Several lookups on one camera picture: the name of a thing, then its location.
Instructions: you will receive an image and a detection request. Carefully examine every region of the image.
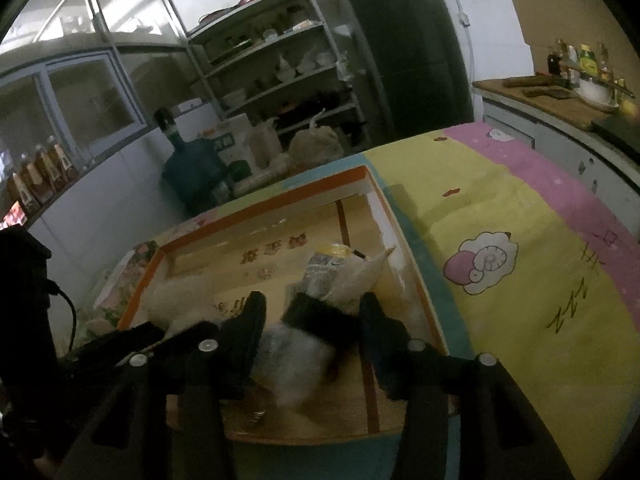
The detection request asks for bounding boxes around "colourful cartoon tablecloth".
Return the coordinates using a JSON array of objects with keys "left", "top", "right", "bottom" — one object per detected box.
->
[{"left": 64, "top": 120, "right": 640, "bottom": 480}]

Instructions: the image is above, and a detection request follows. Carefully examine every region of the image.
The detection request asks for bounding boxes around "white bowl on counter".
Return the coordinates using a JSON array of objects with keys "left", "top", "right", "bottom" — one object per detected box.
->
[{"left": 575, "top": 79, "right": 620, "bottom": 113}]

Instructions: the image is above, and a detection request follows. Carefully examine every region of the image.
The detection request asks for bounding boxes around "wooden kitchen counter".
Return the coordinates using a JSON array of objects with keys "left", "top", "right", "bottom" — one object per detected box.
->
[{"left": 472, "top": 75, "right": 639, "bottom": 164}]

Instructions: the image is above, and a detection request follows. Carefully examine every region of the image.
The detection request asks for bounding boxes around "metal shelving unit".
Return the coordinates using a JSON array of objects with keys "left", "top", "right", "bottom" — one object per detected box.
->
[{"left": 186, "top": 0, "right": 370, "bottom": 153}]

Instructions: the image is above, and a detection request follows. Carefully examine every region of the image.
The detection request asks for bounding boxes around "blue water jug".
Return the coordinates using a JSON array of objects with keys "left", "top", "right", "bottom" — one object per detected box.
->
[{"left": 154, "top": 107, "right": 233, "bottom": 217}]

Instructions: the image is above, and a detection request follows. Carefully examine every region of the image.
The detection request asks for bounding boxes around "black refrigerator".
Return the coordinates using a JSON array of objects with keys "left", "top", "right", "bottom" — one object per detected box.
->
[{"left": 340, "top": 0, "right": 473, "bottom": 143}]

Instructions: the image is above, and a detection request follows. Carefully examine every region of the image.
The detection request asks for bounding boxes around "amber drink bottle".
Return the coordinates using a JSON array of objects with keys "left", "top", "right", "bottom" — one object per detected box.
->
[
  {"left": 21, "top": 153, "right": 53, "bottom": 205},
  {"left": 36, "top": 144, "right": 65, "bottom": 193},
  {"left": 48, "top": 136, "right": 79, "bottom": 182},
  {"left": 8, "top": 166, "right": 40, "bottom": 214}
]

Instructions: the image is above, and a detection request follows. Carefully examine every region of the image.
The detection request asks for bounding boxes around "black cable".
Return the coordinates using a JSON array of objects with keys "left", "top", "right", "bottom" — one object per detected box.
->
[{"left": 46, "top": 278, "right": 79, "bottom": 356}]

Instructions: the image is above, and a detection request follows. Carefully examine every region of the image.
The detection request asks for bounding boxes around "orange rimmed cardboard tray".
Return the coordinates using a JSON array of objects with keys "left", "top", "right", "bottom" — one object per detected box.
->
[{"left": 118, "top": 166, "right": 447, "bottom": 445}]

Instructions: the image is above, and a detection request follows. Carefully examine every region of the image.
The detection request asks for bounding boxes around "cardboard sheet on wall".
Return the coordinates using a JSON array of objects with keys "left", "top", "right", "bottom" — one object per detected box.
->
[{"left": 512, "top": 0, "right": 639, "bottom": 93}]

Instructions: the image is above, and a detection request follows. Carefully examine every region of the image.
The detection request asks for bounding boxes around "floral tissue box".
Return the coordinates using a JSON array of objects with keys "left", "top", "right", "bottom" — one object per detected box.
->
[{"left": 87, "top": 240, "right": 158, "bottom": 336}]

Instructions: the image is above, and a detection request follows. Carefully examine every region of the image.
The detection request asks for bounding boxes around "sliding glass window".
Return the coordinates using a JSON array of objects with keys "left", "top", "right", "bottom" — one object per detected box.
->
[{"left": 1, "top": 51, "right": 148, "bottom": 169}]

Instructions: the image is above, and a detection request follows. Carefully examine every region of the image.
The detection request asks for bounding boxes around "packaged white black item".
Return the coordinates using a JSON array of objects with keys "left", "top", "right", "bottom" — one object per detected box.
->
[{"left": 252, "top": 244, "right": 395, "bottom": 408}]

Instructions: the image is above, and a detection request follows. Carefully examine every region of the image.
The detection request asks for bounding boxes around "white plastic bag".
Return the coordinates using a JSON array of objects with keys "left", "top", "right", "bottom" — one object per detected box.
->
[{"left": 288, "top": 110, "right": 345, "bottom": 168}]

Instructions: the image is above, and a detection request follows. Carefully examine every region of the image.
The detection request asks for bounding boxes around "phone with lit screen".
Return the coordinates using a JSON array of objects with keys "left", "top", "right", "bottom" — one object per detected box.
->
[{"left": 0, "top": 202, "right": 27, "bottom": 230}]

